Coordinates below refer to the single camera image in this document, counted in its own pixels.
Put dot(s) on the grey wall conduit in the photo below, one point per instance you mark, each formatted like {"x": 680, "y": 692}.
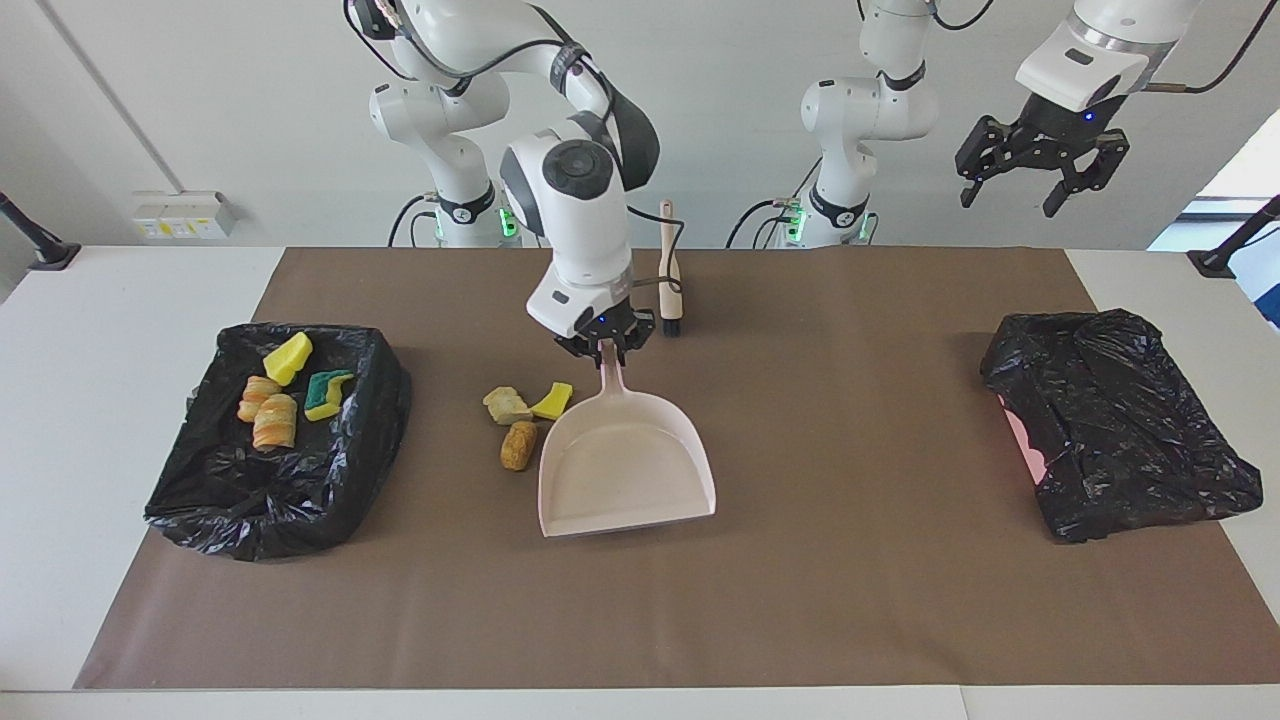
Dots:
{"x": 110, "y": 95}

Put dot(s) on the notched yellow sponge green backing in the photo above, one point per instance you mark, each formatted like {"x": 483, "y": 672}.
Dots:
{"x": 325, "y": 400}

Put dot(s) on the black camera stand base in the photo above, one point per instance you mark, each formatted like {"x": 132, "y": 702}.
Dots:
{"x": 55, "y": 255}
{"x": 1215, "y": 262}

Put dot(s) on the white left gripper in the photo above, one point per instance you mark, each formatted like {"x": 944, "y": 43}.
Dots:
{"x": 1080, "y": 75}

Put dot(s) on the small orange striped toy croissant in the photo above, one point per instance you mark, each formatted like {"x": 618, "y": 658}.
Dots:
{"x": 255, "y": 395}

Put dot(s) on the beige brush with black bristles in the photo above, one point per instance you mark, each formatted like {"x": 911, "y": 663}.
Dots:
{"x": 671, "y": 305}

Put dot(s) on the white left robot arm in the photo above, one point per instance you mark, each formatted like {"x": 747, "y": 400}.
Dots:
{"x": 860, "y": 110}

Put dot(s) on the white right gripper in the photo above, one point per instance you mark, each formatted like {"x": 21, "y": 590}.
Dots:
{"x": 575, "y": 300}

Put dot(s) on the black trash bag lined bin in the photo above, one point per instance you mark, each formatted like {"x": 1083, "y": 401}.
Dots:
{"x": 280, "y": 500}

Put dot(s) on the white wall socket box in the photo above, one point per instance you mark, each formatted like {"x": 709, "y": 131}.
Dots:
{"x": 185, "y": 215}

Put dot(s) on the brown toy nugget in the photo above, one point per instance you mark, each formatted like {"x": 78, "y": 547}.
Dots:
{"x": 518, "y": 447}

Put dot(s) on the large beige toy croissant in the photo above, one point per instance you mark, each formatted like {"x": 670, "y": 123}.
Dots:
{"x": 275, "y": 425}

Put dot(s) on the yellow sponge wedge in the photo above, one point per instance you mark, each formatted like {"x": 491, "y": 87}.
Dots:
{"x": 288, "y": 358}

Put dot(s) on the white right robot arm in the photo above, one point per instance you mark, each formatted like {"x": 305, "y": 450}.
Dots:
{"x": 580, "y": 230}

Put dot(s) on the beige plastic dustpan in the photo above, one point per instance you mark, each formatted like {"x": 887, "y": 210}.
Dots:
{"x": 625, "y": 470}

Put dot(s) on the small yellow sponge piece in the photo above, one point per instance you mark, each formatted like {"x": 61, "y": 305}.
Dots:
{"x": 553, "y": 402}

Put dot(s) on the brown paper table mat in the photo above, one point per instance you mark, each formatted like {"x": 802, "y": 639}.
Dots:
{"x": 640, "y": 630}

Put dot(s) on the pale beige toy pastry chunk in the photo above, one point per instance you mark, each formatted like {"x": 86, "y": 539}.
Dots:
{"x": 505, "y": 405}

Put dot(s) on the pink bin with black bag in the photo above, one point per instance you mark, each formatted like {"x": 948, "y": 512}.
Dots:
{"x": 1110, "y": 430}

